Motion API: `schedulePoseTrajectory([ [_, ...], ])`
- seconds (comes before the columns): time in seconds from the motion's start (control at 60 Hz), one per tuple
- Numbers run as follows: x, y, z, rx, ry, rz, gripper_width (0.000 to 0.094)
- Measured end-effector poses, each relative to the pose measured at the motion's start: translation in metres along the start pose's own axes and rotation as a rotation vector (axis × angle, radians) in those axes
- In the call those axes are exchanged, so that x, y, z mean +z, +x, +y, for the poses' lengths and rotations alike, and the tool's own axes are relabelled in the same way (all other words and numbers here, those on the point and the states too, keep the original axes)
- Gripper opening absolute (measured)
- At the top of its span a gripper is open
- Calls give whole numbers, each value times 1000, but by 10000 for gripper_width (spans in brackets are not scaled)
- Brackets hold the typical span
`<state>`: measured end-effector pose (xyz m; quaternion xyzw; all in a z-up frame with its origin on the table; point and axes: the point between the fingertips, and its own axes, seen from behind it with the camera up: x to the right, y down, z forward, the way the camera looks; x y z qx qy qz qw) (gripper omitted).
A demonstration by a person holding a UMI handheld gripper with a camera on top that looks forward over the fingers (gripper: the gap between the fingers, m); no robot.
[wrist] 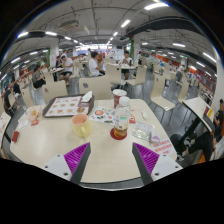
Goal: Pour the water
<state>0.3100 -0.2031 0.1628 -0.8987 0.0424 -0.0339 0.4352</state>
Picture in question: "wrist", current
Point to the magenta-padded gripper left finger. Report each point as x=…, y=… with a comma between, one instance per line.
x=75, y=160

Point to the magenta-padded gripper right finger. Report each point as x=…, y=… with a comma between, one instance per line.
x=148, y=160

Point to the clear bottle with white cap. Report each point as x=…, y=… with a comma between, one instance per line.
x=122, y=118

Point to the white sticker with red print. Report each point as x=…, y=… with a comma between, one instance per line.
x=163, y=146

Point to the clear plastic bag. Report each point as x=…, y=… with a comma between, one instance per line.
x=142, y=130

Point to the yellow mug with pink inside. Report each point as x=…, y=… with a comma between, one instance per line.
x=80, y=126

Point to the flat round red coaster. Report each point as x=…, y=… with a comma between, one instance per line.
x=112, y=135

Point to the small red sauce packet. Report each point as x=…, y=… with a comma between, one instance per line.
x=132, y=118

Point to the white tissue packet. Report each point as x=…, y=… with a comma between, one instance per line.
x=144, y=115

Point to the colourful printed leaflet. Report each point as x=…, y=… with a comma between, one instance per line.
x=101, y=115

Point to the dark food tray with liner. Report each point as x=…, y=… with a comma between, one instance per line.
x=65, y=106

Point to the person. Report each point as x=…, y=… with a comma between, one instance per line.
x=68, y=65
x=126, y=62
x=7, y=97
x=200, y=140
x=94, y=67
x=37, y=79

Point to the crumpled food wrapper bag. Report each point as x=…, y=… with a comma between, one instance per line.
x=34, y=114

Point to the white paper sheet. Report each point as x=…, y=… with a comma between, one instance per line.
x=22, y=124

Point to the small red pack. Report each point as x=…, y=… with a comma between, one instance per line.
x=15, y=136

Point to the crumpled white napkin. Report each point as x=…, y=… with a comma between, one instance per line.
x=87, y=96

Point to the red paper cup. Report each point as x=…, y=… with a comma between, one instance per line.
x=117, y=98

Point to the group of cream chairs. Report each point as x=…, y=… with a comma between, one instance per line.
x=158, y=88

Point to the neighbouring table with dark edge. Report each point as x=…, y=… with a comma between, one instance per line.
x=197, y=106

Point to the cream chair with round hole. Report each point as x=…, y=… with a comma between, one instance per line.
x=96, y=87

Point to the neighbouring table with papers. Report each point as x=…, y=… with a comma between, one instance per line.
x=3, y=122

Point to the ceiling air unit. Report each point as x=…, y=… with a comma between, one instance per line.
x=69, y=24

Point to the group of ceiling lights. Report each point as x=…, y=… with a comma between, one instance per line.
x=156, y=6

